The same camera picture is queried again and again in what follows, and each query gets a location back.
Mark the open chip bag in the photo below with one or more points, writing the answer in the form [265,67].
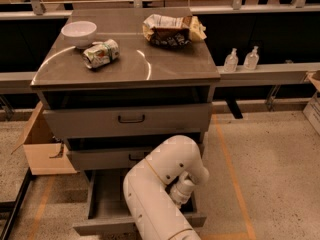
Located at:
[173,32]

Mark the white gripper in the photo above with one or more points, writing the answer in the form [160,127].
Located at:
[179,193]

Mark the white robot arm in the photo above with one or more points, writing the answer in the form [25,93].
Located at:
[157,187]

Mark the clear sanitizer bottle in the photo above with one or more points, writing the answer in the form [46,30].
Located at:
[231,61]
[251,59]

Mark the white box at right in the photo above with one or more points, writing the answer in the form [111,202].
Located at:
[312,109]

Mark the grey drawer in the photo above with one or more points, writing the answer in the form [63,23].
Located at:
[113,158]
[128,121]
[108,212]

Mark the grey middle drawer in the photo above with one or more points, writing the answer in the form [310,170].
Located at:
[113,158]

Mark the right clear sanitizer bottle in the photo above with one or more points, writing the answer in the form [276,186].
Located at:
[251,59]

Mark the open cardboard box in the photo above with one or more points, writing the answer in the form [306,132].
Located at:
[45,153]

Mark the grey bottom drawer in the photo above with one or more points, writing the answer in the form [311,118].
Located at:
[108,212]

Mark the grey drawer cabinet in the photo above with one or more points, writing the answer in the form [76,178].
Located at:
[142,76]

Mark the left clear sanitizer bottle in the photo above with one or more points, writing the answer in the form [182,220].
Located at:
[231,61]

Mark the grey top drawer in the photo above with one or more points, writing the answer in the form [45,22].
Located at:
[128,121]

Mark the white bowl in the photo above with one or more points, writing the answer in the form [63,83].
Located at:
[80,34]

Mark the black floor frame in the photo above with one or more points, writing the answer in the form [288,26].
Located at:
[12,208]

